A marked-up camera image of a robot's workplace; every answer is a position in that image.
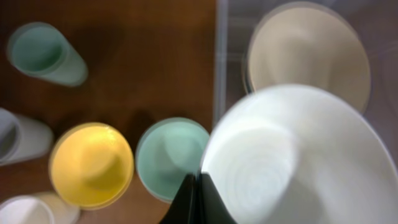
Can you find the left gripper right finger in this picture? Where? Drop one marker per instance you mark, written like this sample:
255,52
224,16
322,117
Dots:
212,206

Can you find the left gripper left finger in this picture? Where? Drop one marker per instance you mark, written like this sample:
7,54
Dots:
182,209

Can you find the green small bowl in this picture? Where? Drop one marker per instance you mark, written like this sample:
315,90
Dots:
168,151

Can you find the white small bowl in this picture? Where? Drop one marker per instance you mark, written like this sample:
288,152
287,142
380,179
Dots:
298,154

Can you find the yellow small bowl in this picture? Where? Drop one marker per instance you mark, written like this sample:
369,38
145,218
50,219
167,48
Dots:
91,166

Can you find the cream wide bowl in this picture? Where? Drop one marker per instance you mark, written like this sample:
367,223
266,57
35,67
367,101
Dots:
309,44

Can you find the cream plastic cup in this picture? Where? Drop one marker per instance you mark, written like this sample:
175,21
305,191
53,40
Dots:
41,208

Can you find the grey plastic cup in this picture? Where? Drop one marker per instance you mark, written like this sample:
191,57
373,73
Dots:
23,138

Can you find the green plastic cup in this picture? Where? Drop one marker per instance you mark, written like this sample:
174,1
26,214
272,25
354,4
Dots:
39,50

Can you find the clear plastic storage bin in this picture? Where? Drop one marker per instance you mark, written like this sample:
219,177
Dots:
374,21

